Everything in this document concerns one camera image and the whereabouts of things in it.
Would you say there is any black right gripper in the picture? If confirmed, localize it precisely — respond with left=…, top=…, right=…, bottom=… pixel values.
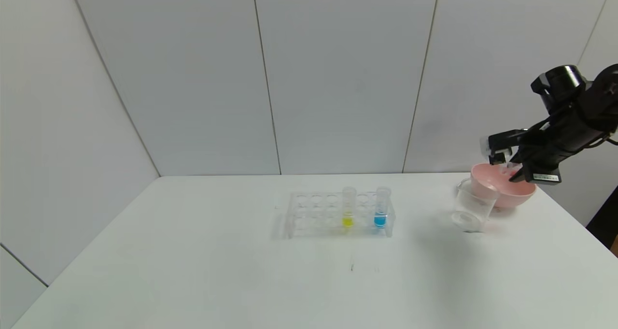
left=508, top=120, right=610, bottom=186

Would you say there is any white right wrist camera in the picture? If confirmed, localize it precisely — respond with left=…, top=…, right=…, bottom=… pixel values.
left=480, top=130, right=530, bottom=167

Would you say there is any pink bowl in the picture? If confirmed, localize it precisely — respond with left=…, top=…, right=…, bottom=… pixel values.
left=469, top=163, right=536, bottom=210

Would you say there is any red pigment test tube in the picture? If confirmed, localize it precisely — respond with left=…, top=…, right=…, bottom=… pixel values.
left=500, top=161, right=525, bottom=179

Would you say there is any clear plastic test tube rack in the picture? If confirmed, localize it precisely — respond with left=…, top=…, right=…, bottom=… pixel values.
left=285, top=191, right=396, bottom=239

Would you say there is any clear glass beaker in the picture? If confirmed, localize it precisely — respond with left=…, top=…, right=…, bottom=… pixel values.
left=450, top=178, right=498, bottom=233

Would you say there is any yellow pigment test tube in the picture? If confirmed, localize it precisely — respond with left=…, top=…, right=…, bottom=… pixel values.
left=341, top=187, right=356, bottom=229

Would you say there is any blue pigment test tube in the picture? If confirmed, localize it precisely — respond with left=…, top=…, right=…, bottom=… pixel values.
left=375, top=187, right=391, bottom=229

